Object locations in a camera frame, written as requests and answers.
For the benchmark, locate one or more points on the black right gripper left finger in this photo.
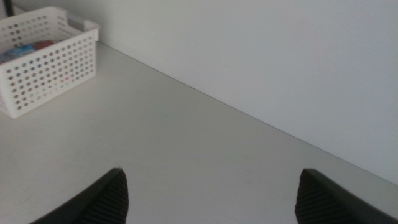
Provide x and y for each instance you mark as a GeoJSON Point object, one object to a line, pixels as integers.
{"type": "Point", "coordinates": [99, 202]}

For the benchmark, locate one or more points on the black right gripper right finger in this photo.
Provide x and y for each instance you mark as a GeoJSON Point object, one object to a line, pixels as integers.
{"type": "Point", "coordinates": [323, 202]}

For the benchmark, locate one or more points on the red soda can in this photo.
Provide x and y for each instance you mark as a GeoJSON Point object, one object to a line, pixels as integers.
{"type": "Point", "coordinates": [43, 44]}

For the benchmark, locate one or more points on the clear water bottle blue cap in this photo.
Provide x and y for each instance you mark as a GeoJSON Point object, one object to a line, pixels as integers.
{"type": "Point", "coordinates": [18, 51]}

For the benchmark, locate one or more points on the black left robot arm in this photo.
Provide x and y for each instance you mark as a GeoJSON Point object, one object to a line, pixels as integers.
{"type": "Point", "coordinates": [8, 7]}

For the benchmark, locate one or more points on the white perforated plastic basket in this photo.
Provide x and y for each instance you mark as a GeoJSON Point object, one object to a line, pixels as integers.
{"type": "Point", "coordinates": [53, 71]}

